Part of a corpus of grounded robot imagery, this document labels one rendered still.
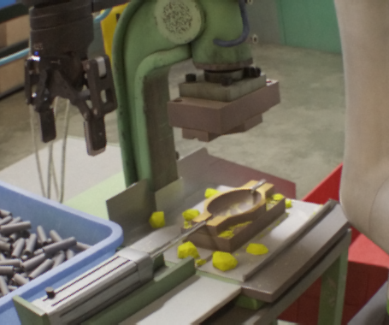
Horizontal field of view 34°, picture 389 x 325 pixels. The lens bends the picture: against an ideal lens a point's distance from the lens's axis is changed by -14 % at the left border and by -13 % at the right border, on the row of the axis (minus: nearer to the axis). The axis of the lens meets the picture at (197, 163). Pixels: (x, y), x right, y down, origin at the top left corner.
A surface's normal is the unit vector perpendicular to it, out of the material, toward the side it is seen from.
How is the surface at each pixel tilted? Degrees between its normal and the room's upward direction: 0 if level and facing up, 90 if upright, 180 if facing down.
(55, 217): 81
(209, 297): 0
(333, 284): 90
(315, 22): 90
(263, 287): 0
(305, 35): 90
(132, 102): 90
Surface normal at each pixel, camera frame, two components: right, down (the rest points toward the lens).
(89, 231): -0.62, 0.19
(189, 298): -0.09, -0.93
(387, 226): -0.94, 0.13
